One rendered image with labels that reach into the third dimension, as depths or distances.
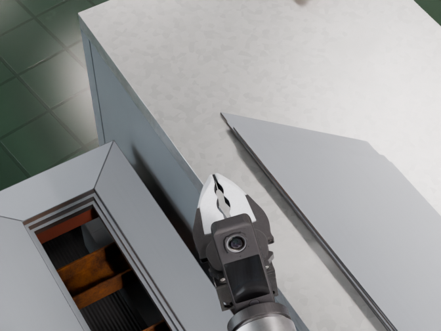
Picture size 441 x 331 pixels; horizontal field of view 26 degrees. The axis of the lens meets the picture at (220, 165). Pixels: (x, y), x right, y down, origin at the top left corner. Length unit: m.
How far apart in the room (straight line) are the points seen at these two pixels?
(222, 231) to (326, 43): 0.93
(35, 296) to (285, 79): 0.61
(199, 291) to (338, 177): 0.34
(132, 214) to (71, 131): 1.29
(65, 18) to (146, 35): 1.60
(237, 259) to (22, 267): 0.85
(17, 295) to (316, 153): 0.60
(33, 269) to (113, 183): 0.24
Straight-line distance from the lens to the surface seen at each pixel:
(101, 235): 2.06
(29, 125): 3.17
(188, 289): 1.77
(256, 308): 1.05
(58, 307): 1.77
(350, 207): 1.62
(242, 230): 1.02
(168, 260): 1.80
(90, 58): 2.01
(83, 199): 1.91
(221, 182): 1.15
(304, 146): 1.68
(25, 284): 1.81
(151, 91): 1.80
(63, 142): 3.10
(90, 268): 2.01
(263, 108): 1.77
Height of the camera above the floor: 2.39
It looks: 53 degrees down
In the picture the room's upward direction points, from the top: straight up
